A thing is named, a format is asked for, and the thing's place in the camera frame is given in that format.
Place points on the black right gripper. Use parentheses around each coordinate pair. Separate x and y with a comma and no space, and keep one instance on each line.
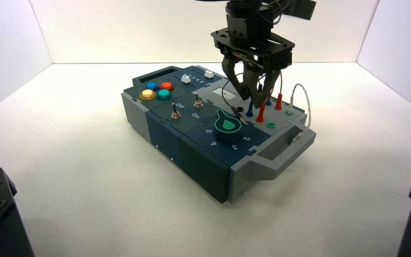
(255,46)

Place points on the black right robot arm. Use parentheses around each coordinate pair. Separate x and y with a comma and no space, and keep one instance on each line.
(244,17)

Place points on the white slider knob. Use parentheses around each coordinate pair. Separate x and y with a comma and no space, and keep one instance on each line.
(185,79)
(209,74)

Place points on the green and black rotary knob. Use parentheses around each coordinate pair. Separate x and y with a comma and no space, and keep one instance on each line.
(228,127)

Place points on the green socket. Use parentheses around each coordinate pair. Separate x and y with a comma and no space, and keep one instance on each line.
(271,125)
(289,112)

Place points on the red push button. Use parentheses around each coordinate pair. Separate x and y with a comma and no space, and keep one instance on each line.
(167,86)

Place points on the green push button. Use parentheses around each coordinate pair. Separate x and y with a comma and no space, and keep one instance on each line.
(164,94)

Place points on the blue and grey control box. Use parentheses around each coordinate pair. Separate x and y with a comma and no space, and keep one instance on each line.
(198,156)

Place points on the blue push button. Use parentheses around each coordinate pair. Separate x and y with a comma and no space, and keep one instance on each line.
(152,86)

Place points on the yellow push button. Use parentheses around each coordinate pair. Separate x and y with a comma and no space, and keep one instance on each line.
(147,94)

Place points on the silver toggle switch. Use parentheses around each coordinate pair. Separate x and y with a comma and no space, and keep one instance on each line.
(175,114)
(198,104)

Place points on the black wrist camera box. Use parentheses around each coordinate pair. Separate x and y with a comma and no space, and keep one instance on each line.
(299,9)

